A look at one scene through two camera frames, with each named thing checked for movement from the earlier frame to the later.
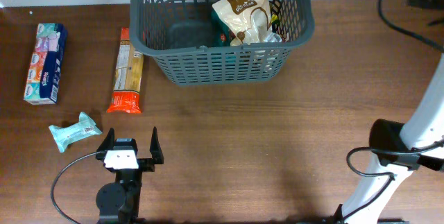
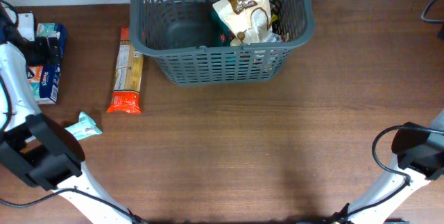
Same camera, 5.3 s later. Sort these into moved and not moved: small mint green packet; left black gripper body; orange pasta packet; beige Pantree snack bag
Moved: left black gripper body
Not moved: beige Pantree snack bag; small mint green packet; orange pasta packet
